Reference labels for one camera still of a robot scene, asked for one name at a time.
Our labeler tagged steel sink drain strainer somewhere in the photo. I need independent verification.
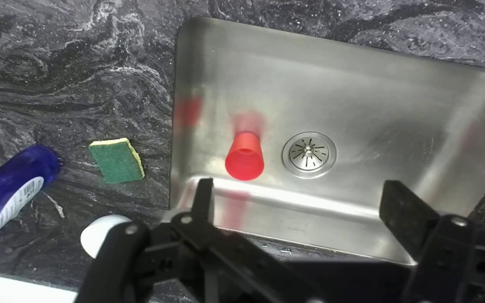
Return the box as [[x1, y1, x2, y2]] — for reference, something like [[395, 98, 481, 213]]
[[279, 130, 338, 181]]

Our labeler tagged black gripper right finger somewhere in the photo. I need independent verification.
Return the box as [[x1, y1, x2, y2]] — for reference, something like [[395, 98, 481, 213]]
[[378, 179, 480, 303]]

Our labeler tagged white ceramic bowl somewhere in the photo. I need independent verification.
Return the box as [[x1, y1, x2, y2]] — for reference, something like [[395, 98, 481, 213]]
[[79, 214, 133, 260]]

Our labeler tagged stainless steel sink basin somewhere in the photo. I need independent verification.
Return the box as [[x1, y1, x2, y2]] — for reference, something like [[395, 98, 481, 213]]
[[166, 16, 485, 266]]

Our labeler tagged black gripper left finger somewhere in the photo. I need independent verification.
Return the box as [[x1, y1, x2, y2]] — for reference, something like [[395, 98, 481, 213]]
[[75, 177, 239, 303]]

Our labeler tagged green yellow sponge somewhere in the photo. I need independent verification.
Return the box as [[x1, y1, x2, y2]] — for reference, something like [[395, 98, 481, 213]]
[[87, 137, 146, 186]]

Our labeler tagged red plastic cup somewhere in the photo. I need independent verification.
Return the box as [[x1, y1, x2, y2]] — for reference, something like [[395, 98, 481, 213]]
[[224, 130, 267, 182]]

